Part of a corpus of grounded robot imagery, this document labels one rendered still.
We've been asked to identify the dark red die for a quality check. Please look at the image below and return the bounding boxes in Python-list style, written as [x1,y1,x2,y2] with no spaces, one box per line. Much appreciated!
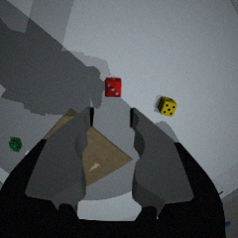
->
[105,77,122,97]

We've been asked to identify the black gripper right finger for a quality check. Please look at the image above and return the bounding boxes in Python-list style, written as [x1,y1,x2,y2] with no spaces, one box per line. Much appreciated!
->
[130,107,226,238]

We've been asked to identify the tan mat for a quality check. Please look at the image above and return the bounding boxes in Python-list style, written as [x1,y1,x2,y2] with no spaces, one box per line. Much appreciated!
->
[44,108,132,186]

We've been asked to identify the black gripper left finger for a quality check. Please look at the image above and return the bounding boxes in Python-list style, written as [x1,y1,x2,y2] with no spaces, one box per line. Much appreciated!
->
[0,106,94,238]

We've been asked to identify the green die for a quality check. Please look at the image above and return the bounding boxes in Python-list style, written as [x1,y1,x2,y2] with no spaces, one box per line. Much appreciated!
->
[9,138,22,152]

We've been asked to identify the yellow die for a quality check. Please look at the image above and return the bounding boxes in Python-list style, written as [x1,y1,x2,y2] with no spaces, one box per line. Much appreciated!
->
[158,96,178,117]

